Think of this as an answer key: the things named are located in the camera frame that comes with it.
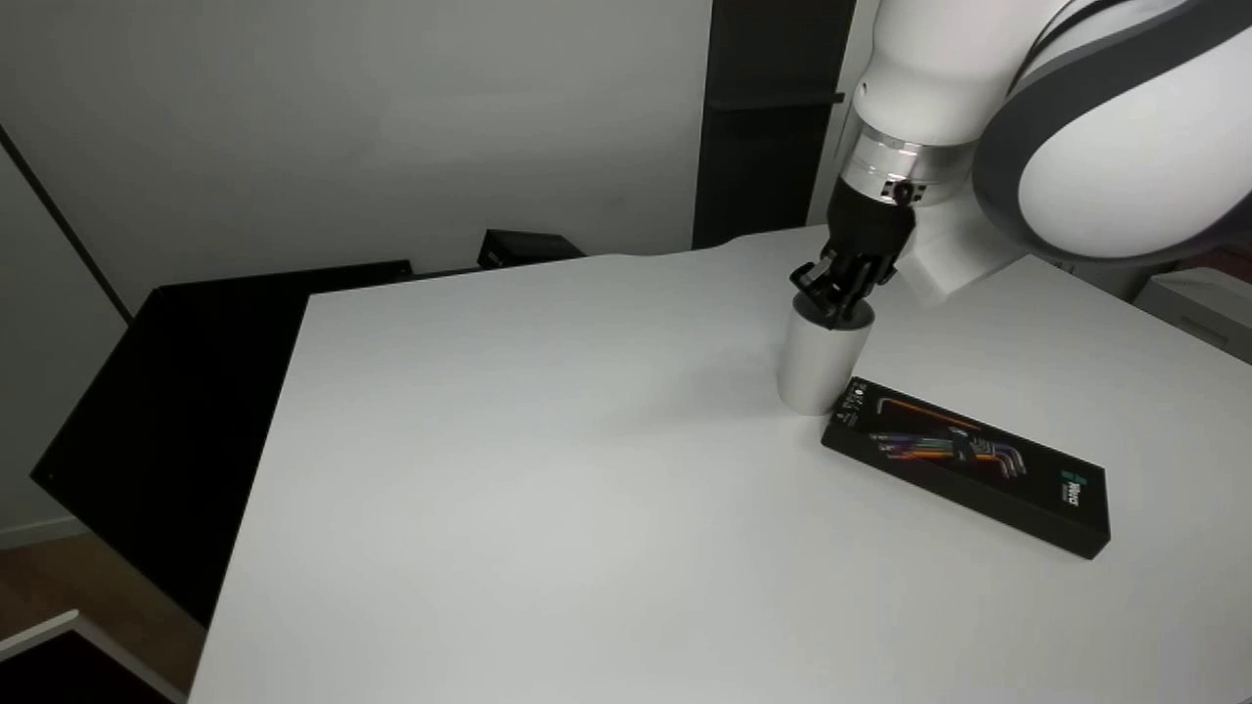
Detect white ceramic mug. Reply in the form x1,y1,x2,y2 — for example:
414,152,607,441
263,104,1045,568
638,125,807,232
778,296,871,413

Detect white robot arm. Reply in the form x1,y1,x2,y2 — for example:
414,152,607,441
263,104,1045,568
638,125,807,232
790,0,1252,326

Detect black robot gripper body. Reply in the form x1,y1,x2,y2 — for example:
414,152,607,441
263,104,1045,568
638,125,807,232
826,182,916,289

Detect black hex key set box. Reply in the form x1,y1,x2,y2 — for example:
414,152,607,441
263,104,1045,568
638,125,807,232
820,377,1111,560

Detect black vertical wall panel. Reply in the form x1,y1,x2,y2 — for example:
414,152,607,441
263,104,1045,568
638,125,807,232
692,0,856,248

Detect black side table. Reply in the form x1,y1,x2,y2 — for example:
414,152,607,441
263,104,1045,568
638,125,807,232
29,257,409,624

